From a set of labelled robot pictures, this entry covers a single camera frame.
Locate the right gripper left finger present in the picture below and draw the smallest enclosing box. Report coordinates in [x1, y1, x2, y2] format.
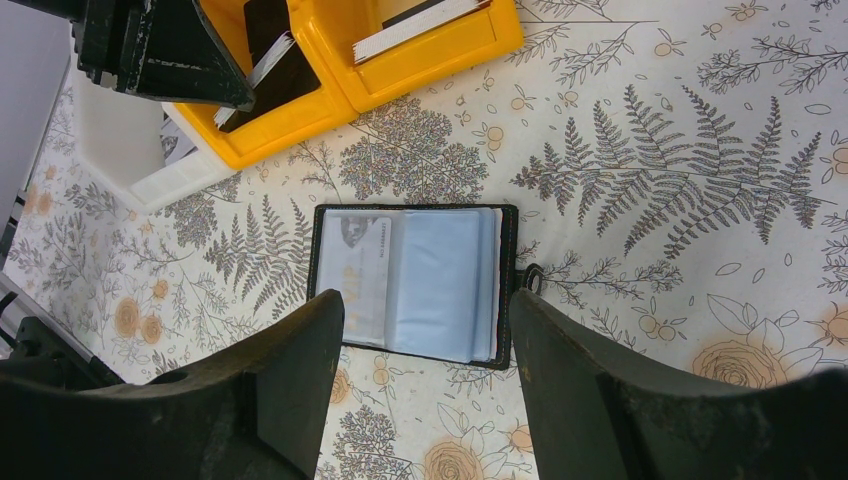
[1, 290, 344, 479]

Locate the black leather card holder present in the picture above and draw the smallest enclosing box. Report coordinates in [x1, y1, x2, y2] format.
[307, 204, 541, 370]

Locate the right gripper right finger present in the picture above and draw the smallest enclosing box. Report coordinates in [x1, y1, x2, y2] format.
[510, 289, 847, 479]

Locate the orange bin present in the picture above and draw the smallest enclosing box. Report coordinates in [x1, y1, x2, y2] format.
[162, 1, 358, 170]
[287, 1, 523, 123]

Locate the white plastic bin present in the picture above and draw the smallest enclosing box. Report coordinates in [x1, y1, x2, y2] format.
[68, 69, 236, 213]

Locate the floral table mat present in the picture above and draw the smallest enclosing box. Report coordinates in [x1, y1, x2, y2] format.
[3, 1, 847, 388]

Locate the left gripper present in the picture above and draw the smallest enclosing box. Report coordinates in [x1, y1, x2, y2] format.
[71, 0, 256, 110]

